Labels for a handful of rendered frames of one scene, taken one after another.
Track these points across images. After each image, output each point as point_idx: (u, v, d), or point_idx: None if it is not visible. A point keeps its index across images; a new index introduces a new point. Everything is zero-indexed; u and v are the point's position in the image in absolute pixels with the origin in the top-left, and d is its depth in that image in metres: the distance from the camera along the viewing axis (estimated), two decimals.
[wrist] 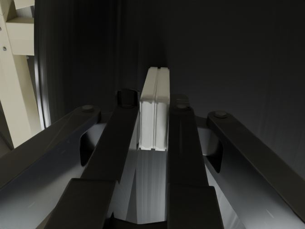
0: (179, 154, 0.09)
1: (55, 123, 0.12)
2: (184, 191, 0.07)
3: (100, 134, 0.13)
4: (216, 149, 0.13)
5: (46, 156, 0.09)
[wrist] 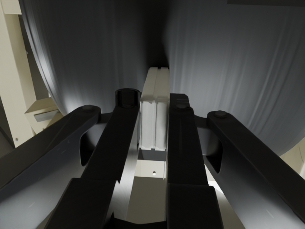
0: (179, 154, 0.09)
1: (55, 123, 0.12)
2: (184, 191, 0.07)
3: (101, 134, 0.13)
4: (216, 149, 0.13)
5: (46, 156, 0.09)
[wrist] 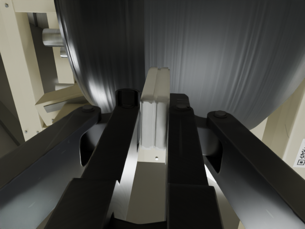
0: (179, 154, 0.09)
1: (55, 123, 0.12)
2: (184, 191, 0.07)
3: (101, 134, 0.13)
4: (216, 149, 0.13)
5: (46, 156, 0.09)
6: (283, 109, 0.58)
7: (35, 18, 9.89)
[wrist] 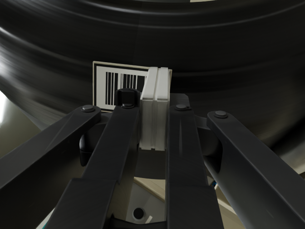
0: (179, 154, 0.09)
1: (55, 123, 0.12)
2: (184, 191, 0.07)
3: (101, 134, 0.13)
4: (216, 149, 0.13)
5: (46, 156, 0.09)
6: None
7: None
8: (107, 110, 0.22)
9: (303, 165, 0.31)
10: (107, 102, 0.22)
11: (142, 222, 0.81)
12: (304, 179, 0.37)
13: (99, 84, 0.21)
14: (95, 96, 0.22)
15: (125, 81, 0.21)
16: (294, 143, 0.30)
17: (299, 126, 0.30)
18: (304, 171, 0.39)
